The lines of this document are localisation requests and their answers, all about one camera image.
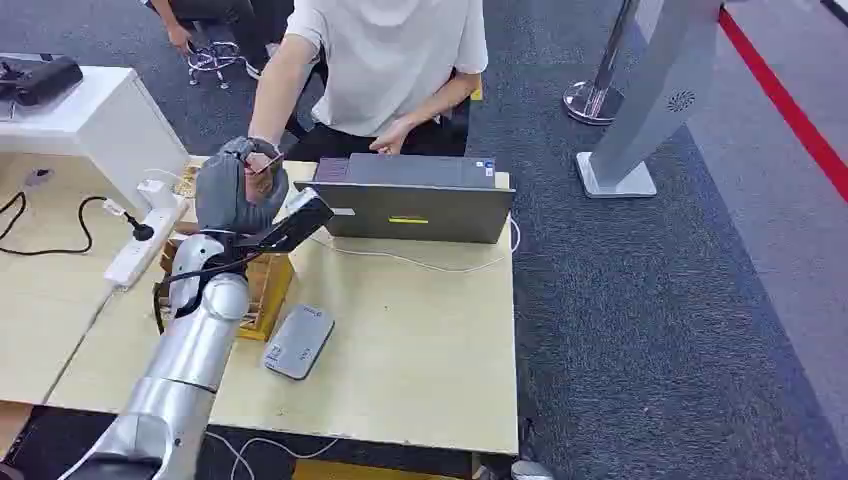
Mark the yellow board under desk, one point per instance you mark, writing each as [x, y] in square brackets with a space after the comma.
[371, 472]

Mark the chrome chair base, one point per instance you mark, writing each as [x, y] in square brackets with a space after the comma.
[213, 60]

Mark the person's left hand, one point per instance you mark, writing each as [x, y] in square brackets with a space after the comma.
[391, 138]

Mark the grey flat device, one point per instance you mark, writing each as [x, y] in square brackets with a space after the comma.
[298, 342]

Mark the white plug adapter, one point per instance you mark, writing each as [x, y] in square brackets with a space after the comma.
[156, 193]

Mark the chrome stanchion post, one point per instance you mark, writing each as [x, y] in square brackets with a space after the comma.
[596, 96]

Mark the person's right hand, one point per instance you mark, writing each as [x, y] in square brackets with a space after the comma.
[260, 185]

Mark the person's hand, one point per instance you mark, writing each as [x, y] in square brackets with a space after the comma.
[391, 138]
[260, 185]

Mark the person in dark clothes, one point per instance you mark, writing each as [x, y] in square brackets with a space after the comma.
[218, 16]

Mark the grey kiosk stand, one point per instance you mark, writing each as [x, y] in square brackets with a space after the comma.
[652, 99]

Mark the wooden card box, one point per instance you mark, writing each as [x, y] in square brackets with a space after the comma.
[268, 291]

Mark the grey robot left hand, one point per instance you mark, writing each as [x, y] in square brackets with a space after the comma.
[218, 192]

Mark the white cabinet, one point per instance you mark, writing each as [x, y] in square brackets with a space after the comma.
[112, 126]

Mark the white power strip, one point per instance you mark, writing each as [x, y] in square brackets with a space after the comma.
[142, 248]

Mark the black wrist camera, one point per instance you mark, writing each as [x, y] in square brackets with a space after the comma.
[291, 222]

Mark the grey laptop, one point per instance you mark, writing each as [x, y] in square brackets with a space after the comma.
[424, 205]

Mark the person in white shirt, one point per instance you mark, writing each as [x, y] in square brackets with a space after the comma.
[391, 60]

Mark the black case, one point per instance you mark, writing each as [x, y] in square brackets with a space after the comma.
[43, 79]

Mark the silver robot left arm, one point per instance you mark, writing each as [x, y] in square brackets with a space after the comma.
[189, 351]

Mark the dark red card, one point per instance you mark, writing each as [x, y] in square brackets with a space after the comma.
[266, 166]

